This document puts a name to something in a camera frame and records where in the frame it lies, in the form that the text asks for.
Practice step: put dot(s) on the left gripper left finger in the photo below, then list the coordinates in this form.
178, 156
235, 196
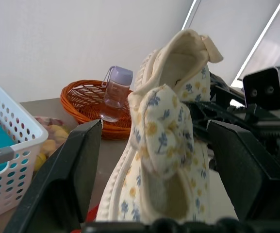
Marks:
64, 174

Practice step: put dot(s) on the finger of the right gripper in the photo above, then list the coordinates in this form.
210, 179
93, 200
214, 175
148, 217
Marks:
202, 112
227, 94

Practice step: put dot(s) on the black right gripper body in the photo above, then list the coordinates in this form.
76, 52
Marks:
273, 136

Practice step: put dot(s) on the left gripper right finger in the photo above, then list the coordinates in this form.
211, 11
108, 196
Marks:
251, 174

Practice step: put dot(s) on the cream floral baby shoe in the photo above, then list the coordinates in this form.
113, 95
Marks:
159, 136

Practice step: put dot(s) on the bag of yellow fruit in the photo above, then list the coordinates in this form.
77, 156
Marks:
53, 136

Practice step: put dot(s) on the small red object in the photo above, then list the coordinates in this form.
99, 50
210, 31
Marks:
92, 213

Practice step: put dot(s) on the white perforated plastic basket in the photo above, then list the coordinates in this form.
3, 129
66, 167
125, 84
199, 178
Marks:
16, 170

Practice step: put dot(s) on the long ceiling light strip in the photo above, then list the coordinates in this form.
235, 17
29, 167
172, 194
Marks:
258, 41
190, 13

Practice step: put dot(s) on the orange wicker basket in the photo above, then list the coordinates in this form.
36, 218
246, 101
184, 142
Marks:
86, 102

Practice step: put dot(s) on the clear bottle with purple lid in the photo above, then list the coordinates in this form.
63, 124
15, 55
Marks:
116, 92

